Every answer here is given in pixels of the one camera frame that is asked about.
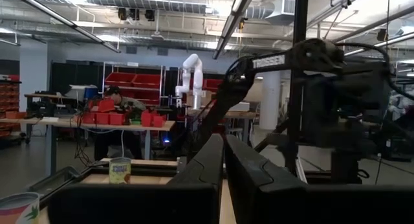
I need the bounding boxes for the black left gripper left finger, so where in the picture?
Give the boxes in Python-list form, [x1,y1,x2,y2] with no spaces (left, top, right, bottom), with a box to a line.
[48,135,224,224]

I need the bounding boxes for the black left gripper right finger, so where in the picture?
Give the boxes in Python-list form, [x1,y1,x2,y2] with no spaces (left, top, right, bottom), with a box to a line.
[225,135,414,224]

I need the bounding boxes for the green label oranges can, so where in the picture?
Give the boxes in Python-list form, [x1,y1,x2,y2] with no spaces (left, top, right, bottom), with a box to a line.
[108,157,132,185]

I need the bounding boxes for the squat mushroom can orange label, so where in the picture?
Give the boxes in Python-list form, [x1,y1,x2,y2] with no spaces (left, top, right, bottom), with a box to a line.
[0,191,41,224]

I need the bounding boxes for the white box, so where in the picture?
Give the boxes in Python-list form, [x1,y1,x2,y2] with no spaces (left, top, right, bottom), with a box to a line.
[228,102,251,113]

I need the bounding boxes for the large red storage bin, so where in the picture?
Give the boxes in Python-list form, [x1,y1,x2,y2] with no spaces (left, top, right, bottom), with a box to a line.
[203,78,224,93]
[132,73,162,89]
[104,71,136,87]

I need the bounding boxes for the white round column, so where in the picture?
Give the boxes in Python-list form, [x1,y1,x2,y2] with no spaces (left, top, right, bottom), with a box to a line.
[258,71,282,131]

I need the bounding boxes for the small red plastic bin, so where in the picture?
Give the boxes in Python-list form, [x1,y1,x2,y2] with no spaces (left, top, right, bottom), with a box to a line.
[81,112,96,125]
[109,113,127,126]
[152,115,166,129]
[95,113,111,126]
[140,110,154,128]
[96,98,116,113]

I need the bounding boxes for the long ceiling light fixture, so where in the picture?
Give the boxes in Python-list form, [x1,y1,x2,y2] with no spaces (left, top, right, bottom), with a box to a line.
[5,0,122,54]
[212,0,260,60]

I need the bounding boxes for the metal storage rack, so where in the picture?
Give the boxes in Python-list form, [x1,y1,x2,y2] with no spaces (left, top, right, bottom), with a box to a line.
[102,62,166,107]

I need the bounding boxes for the person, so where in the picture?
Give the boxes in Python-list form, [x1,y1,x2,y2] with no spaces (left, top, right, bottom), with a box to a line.
[93,85,148,161]

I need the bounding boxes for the blue plastic tub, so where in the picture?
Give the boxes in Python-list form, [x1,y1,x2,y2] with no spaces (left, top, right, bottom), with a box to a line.
[84,87,99,100]

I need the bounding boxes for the long wooden workbench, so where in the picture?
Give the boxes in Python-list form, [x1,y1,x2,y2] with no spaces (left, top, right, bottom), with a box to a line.
[0,116,176,177]

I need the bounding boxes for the brown bin shelving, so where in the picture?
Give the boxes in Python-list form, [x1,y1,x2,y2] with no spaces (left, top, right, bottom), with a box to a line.
[0,74,23,141]

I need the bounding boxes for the silver ventilation duct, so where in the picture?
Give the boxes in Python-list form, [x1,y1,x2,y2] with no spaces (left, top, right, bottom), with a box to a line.
[19,0,296,25]

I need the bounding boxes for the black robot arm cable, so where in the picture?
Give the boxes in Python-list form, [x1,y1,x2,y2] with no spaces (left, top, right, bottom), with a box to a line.
[336,41,414,102]

